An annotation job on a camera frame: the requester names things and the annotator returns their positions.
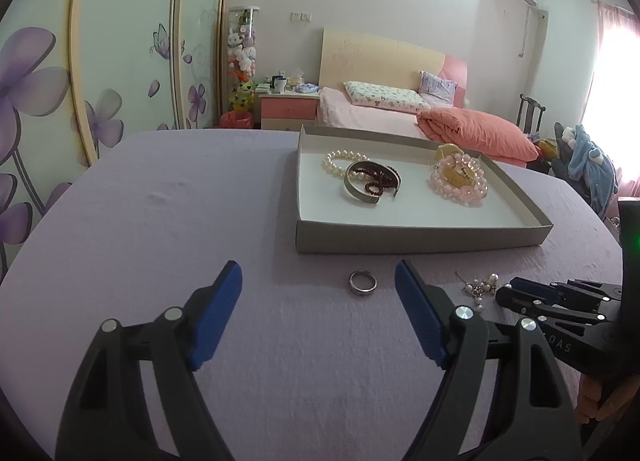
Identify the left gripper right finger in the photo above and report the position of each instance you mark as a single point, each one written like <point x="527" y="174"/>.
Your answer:
<point x="530" y="416"/>

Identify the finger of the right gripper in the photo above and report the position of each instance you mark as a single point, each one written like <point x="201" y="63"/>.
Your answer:
<point x="572" y="290"/>
<point x="525" y="304"/>

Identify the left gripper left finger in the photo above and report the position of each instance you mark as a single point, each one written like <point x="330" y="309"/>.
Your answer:
<point x="106" y="416"/>

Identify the pearl earrings cluster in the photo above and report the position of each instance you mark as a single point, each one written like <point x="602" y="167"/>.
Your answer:
<point x="480" y="289"/>

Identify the cream yellow watch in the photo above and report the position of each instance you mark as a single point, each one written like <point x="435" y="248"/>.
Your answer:
<point x="454" y="166"/>

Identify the grey metal cuff bangle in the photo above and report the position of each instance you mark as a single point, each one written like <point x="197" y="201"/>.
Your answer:
<point x="367" y="181"/>

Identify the right hand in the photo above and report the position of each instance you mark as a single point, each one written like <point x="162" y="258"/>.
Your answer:
<point x="589" y="402"/>

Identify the blue plush garment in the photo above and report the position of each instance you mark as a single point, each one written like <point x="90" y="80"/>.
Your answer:
<point x="590" y="164"/>

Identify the coral folded duvet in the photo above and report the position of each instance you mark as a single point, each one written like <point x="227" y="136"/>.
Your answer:
<point x="496" y="137"/>

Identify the dark wooden chair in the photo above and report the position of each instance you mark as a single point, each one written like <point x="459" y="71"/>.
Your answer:
<point x="530" y="114"/>

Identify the pink curtain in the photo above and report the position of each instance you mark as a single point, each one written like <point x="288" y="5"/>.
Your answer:
<point x="611" y="114"/>

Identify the grey cardboard tray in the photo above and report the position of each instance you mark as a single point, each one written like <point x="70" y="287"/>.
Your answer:
<point x="416" y="220"/>

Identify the lilac bed sheet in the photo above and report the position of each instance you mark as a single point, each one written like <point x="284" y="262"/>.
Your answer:
<point x="319" y="360"/>

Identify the lilac patterned pillow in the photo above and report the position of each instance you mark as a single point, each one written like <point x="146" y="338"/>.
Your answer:
<point x="436" y="91"/>

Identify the floral white pillow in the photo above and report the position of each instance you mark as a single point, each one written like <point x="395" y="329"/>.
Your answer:
<point x="384" y="97"/>

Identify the beige pink headboard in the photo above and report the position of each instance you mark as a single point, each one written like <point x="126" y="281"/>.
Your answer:
<point x="352" y="56"/>

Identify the pink nightstand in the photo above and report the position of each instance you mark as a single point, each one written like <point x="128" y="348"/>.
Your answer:
<point x="287" y="111"/>

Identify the floral sliding wardrobe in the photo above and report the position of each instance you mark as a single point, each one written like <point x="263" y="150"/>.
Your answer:
<point x="78" y="76"/>

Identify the clear tube of plush toys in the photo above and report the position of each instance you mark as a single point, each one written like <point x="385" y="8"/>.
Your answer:
<point x="241" y="57"/>

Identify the wall socket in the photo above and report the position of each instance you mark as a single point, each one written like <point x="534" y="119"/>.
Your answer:
<point x="301" y="17"/>

